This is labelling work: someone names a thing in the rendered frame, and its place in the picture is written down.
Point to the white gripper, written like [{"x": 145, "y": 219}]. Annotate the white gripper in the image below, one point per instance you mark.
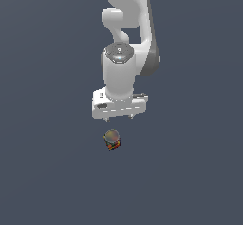
[{"x": 118, "y": 108}]

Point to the small colourful can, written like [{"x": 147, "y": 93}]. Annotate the small colourful can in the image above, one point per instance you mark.
[{"x": 112, "y": 140}]

